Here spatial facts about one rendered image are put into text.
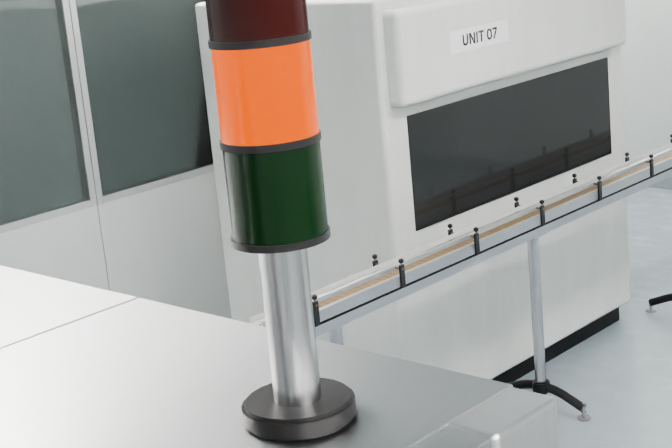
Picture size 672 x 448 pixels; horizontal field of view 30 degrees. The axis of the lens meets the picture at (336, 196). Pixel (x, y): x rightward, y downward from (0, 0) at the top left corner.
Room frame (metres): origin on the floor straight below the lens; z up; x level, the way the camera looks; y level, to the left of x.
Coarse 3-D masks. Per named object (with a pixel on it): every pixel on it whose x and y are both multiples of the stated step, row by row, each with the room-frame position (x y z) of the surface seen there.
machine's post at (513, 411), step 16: (496, 400) 0.62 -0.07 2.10; (512, 400) 0.61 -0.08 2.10; (528, 400) 0.61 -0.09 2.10; (544, 400) 0.61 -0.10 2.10; (464, 416) 0.60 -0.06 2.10; (480, 416) 0.60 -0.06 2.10; (496, 416) 0.60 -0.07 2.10; (512, 416) 0.59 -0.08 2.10; (528, 416) 0.59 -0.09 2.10; (544, 416) 0.60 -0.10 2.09; (480, 432) 0.58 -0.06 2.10; (496, 432) 0.58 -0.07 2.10; (512, 432) 0.58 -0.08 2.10; (528, 432) 0.59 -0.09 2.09; (544, 432) 0.60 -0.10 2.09
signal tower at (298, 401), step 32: (288, 256) 0.60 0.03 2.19; (288, 288) 0.60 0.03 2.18; (288, 320) 0.60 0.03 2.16; (288, 352) 0.60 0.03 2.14; (288, 384) 0.60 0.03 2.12; (320, 384) 0.61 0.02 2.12; (256, 416) 0.60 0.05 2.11; (288, 416) 0.59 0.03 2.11; (320, 416) 0.59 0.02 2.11; (352, 416) 0.60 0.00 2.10
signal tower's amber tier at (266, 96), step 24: (264, 48) 0.59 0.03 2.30; (288, 48) 0.59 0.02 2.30; (216, 72) 0.60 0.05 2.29; (240, 72) 0.59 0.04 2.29; (264, 72) 0.59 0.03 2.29; (288, 72) 0.59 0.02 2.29; (312, 72) 0.61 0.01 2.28; (216, 96) 0.61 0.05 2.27; (240, 96) 0.59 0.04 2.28; (264, 96) 0.59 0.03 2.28; (288, 96) 0.59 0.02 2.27; (312, 96) 0.61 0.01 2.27; (240, 120) 0.59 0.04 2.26; (264, 120) 0.59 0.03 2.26; (288, 120) 0.59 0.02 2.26; (312, 120) 0.60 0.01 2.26; (240, 144) 0.59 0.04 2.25; (264, 144) 0.59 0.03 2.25
